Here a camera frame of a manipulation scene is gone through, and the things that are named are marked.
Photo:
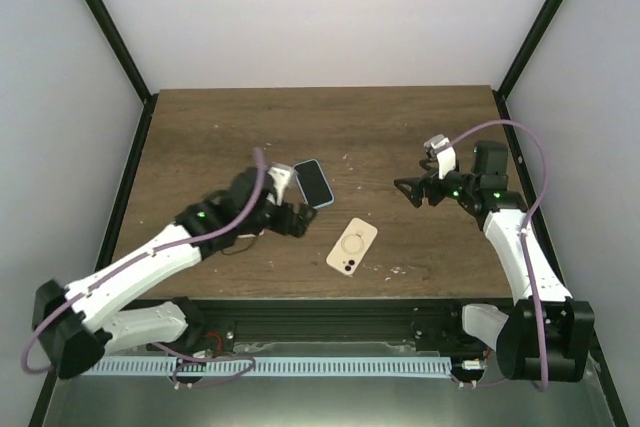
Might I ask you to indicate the phone in blue case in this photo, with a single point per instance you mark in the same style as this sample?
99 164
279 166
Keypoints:
313 184

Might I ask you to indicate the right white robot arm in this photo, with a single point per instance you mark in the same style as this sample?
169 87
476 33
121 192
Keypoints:
546 335

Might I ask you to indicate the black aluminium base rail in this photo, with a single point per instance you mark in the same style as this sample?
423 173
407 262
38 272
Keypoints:
430 324

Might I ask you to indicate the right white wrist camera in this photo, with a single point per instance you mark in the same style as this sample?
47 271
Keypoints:
440 150

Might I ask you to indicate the right black frame post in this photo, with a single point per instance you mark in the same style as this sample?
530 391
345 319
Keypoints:
530 43

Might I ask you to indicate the left black table edge rail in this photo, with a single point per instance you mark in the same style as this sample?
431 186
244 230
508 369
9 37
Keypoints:
110 239

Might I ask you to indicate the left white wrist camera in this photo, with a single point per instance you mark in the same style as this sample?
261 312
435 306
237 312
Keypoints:
282 176

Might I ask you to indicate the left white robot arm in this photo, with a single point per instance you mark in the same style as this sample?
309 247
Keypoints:
79 323

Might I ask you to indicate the light blue slotted cable duct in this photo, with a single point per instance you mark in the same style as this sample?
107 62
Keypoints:
157 366

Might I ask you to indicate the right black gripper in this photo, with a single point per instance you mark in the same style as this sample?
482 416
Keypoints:
417 185

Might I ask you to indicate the left black frame post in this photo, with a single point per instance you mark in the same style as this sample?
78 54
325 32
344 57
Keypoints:
111 33

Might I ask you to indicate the black frame post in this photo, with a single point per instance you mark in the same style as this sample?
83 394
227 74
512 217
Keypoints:
530 43
111 33

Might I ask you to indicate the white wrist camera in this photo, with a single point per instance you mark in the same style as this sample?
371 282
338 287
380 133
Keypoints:
440 150
282 176

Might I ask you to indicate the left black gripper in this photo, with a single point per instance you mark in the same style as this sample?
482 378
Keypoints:
300 223

